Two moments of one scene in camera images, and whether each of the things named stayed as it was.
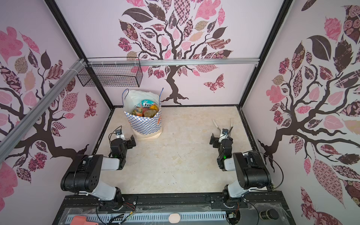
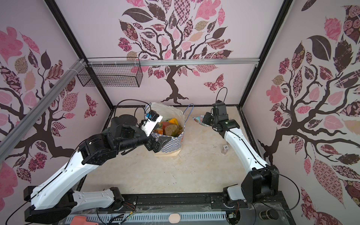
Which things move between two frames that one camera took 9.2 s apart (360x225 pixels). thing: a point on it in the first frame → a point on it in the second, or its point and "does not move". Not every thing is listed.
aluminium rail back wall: x=172 y=62 does not move
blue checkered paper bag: x=143 y=127 → x=172 y=124
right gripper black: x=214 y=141 → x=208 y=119
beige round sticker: x=174 y=218 does not move
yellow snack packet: x=154 y=107 → x=174 y=120
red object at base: x=81 y=220 does not move
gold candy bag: x=145 y=112 → x=169 y=129
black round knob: x=269 y=213 does not move
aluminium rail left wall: x=11 y=138 does not move
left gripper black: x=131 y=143 → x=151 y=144
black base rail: x=265 y=209 does not move
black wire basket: x=111 y=71 does not move
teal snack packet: x=147 y=103 → x=199 y=119
